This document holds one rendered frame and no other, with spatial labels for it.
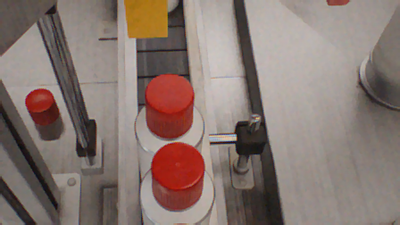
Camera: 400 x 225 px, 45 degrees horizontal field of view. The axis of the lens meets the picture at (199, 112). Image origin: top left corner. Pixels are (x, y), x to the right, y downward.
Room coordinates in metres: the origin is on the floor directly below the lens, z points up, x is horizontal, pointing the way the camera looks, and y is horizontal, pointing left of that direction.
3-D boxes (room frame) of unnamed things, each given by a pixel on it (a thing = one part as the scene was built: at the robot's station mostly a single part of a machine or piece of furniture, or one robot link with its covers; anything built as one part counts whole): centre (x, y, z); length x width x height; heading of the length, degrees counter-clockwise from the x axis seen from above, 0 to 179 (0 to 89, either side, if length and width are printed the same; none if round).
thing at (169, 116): (0.17, 0.02, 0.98); 0.05 x 0.05 x 0.20
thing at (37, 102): (0.29, 0.19, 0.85); 0.03 x 0.03 x 0.03
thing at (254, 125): (0.25, -0.06, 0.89); 0.03 x 0.03 x 0.12; 10
